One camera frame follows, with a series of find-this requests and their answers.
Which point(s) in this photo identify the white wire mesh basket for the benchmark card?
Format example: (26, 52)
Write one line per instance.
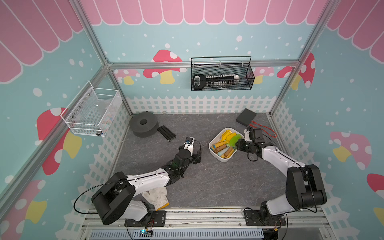
(93, 111)

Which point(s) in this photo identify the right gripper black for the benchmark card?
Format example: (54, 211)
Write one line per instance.
(240, 144)

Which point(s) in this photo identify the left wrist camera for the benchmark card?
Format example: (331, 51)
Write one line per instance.
(189, 144)

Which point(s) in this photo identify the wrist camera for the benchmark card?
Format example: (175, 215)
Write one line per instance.
(189, 144)
(254, 135)

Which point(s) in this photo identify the yellow shovel yellow handle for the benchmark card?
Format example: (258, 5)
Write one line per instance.
(221, 139)

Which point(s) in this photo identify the white work glove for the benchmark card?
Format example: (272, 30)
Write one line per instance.
(157, 197)

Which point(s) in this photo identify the grey slotted cable duct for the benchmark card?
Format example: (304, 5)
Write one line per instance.
(181, 234)

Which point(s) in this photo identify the dark grey foam roll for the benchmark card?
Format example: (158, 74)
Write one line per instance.
(144, 124)

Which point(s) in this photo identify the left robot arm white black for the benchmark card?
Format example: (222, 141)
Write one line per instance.
(114, 200)

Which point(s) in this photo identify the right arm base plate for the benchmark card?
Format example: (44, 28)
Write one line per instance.
(262, 218)

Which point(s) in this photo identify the bright green trowel wooden handle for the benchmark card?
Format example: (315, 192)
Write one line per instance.
(232, 146)

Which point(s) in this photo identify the black aluminium extrusion bar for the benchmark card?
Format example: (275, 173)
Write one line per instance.
(165, 132)

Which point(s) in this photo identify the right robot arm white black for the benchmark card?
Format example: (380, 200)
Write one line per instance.
(304, 183)

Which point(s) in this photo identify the black socket holder tool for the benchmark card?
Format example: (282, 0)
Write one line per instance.
(201, 82)

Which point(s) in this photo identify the black flat box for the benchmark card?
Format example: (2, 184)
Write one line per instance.
(246, 117)

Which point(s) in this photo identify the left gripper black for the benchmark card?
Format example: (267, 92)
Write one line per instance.
(196, 158)

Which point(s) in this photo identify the white plastic storage box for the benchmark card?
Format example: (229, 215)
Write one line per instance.
(223, 146)

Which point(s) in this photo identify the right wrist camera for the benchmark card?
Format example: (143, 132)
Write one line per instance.
(254, 135)

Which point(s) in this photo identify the black wire mesh basket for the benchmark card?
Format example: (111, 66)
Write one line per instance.
(237, 65)

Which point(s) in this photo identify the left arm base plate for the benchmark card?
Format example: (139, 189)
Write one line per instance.
(151, 219)

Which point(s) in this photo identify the small green circuit board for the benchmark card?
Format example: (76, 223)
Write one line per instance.
(146, 234)

